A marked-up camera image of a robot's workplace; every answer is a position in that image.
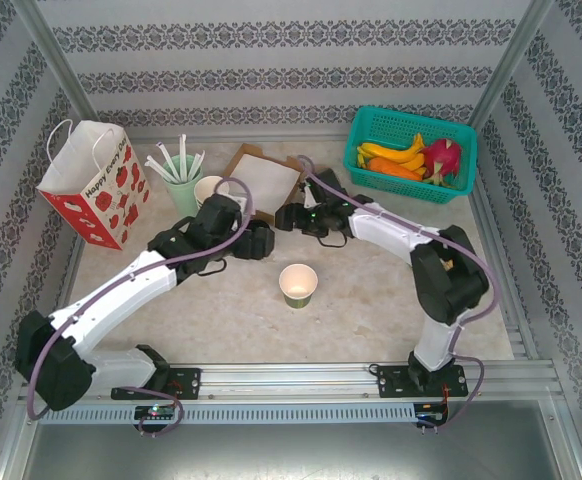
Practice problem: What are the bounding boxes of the green paper coffee cup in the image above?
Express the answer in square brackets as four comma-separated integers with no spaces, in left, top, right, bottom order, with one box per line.
[278,263,319,310]

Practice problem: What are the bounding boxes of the red and white paper bag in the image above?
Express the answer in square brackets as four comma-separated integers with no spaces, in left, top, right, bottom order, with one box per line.
[36,118,153,252]

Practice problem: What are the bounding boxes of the stack of green paper cups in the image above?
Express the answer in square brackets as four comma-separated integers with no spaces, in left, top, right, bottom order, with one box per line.
[194,175,232,211]

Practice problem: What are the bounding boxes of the mint green straw holder cup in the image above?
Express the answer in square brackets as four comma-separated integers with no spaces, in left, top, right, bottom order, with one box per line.
[164,168,205,219]

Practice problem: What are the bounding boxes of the brown cardboard napkin tray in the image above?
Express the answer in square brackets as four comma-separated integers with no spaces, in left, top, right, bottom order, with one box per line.
[220,143,305,224]

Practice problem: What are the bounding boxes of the wrapped straw with dark tip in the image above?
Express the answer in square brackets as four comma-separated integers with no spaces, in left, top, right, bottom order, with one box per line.
[154,140,182,182]

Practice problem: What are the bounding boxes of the orange carrot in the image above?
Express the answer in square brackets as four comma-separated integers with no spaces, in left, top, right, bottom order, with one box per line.
[367,156,425,182]

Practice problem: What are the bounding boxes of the yellow banana bunch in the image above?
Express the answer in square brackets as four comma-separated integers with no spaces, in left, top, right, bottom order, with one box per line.
[355,132,428,175]

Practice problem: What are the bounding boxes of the teal plastic basket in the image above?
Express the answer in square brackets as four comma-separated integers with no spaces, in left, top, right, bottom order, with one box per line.
[343,104,478,205]

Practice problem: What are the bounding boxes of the pink dragon fruit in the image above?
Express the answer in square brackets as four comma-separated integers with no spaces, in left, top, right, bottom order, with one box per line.
[417,138,466,189]

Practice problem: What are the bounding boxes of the small circuit board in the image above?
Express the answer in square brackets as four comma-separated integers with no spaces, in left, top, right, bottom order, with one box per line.
[134,404,176,421]
[414,402,451,422]

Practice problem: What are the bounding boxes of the grey metal sheet panel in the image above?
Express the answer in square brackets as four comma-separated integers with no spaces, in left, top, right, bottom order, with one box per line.
[20,399,582,480]

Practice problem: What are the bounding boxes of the thin black camera cable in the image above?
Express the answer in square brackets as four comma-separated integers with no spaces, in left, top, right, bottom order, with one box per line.
[193,258,228,277]
[317,230,348,249]

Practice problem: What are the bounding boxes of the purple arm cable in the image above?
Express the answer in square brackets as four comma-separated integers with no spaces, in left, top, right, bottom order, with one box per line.
[296,154,500,435]
[25,175,256,439]

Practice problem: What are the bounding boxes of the aluminium mounting rail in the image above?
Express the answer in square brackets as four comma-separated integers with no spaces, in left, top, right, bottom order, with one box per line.
[18,362,562,401]

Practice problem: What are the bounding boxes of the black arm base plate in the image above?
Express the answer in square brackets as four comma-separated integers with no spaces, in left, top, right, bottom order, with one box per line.
[110,367,203,401]
[374,363,470,400]

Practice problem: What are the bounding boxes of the slotted grey cable duct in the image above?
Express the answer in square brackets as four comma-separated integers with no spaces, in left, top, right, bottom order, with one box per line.
[38,401,455,426]

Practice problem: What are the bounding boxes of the aluminium frame post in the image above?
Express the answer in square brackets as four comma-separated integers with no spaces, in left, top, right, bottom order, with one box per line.
[468,0,557,134]
[9,0,115,149]

